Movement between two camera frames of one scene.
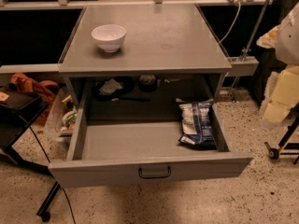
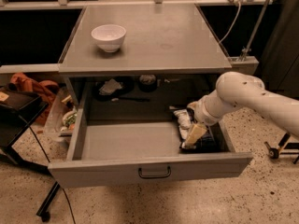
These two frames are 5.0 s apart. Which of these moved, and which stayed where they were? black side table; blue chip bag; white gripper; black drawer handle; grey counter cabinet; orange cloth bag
Moved: blue chip bag; white gripper
Stayed: orange cloth bag; black side table; grey counter cabinet; black drawer handle
